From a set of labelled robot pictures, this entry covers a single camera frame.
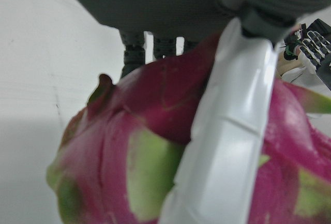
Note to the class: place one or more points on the right robot hand black grey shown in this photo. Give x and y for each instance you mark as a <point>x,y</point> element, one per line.
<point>314,43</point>

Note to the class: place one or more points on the left robot hand white grey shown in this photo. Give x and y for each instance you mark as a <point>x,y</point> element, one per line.
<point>160,1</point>

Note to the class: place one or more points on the pink green dragon fruit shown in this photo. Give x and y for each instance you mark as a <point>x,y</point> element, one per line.
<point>98,156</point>

